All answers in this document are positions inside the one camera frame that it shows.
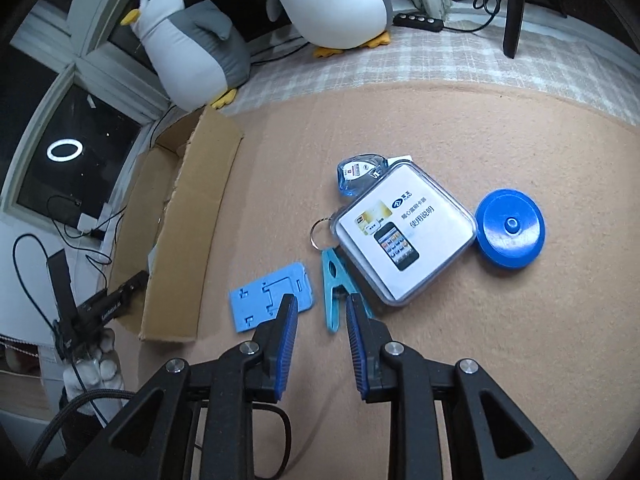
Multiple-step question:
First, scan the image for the person's left hand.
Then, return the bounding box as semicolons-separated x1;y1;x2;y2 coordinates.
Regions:
62;329;126;417

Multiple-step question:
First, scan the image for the black ring light cable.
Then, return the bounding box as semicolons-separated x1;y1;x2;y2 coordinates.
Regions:
250;0;496;66

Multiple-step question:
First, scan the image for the cardboard box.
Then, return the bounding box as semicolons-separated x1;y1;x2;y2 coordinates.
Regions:
107;107;246;342

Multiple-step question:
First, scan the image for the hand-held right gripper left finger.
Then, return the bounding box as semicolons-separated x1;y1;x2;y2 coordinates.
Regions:
62;294;299;480

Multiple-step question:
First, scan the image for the white window frame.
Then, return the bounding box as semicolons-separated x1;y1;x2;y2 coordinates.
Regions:
0;0;453;223

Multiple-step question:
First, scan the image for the clear plastic case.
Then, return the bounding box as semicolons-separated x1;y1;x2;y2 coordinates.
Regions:
332;162;475;307

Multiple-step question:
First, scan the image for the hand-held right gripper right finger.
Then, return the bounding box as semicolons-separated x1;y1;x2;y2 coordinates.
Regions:
345;294;581;480

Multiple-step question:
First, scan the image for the small plush penguin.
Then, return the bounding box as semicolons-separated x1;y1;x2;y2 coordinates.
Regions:
254;0;405;59

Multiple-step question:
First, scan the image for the black inline remote control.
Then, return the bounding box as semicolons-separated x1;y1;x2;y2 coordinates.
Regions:
393;12;445;32

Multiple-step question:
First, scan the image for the blue round tape measure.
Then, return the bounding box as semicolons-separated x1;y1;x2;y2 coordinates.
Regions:
473;187;546;274

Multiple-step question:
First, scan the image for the eye drop bottle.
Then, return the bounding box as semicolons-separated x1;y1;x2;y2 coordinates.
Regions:
335;153;389;199

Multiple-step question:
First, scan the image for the checked mat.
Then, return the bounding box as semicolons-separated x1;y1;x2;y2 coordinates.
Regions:
232;0;640;128

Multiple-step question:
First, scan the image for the teal clothespin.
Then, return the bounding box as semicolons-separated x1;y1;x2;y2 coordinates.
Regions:
320;247;375;334

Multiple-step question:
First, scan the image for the black tripod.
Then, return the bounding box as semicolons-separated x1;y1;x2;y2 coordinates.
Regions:
452;0;568;59

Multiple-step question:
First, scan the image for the metal key ring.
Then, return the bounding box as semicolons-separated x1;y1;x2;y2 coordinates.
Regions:
309;214;335;251

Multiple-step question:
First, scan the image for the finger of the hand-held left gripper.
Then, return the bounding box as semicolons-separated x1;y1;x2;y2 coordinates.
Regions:
102;270;151;311

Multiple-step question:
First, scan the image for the black floor cable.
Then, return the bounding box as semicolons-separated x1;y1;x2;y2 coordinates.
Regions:
65;105;173;273

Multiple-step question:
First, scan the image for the large plush penguin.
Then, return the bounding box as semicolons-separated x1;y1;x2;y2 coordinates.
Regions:
120;0;251;111

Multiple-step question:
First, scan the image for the blue phone stand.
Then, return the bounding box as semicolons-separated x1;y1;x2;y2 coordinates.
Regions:
229;262;316;334

